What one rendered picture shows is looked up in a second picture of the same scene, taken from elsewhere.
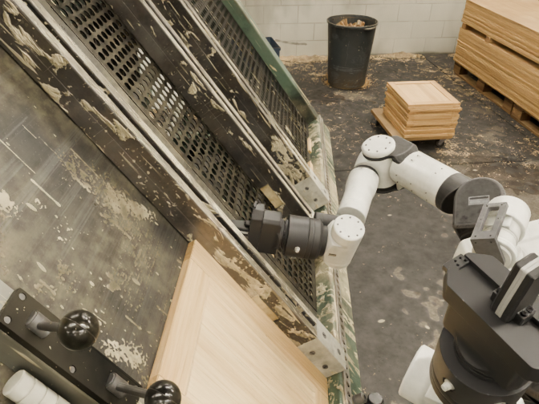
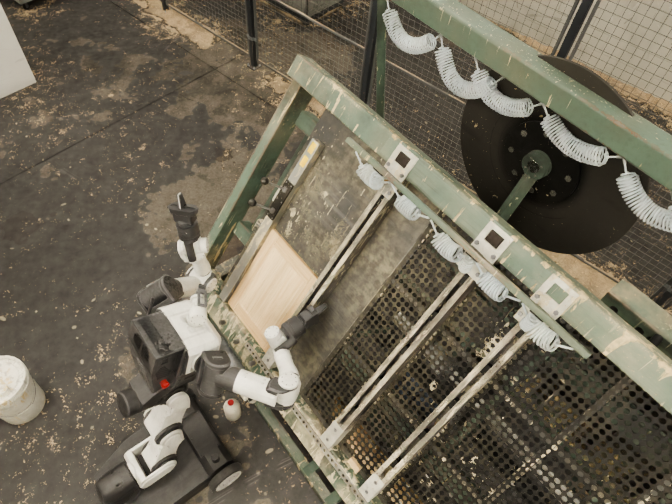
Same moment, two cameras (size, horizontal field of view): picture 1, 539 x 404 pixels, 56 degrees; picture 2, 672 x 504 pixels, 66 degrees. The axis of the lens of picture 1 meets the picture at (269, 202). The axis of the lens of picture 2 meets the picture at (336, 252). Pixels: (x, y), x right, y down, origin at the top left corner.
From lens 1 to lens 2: 2.22 m
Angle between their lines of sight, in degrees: 85
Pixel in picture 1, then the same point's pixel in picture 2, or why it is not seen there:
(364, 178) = (285, 366)
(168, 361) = (281, 242)
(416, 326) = not seen: outside the picture
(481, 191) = (217, 360)
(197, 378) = (277, 255)
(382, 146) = (284, 378)
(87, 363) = (277, 202)
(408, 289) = not seen: outside the picture
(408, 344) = not seen: outside the picture
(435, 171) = (248, 375)
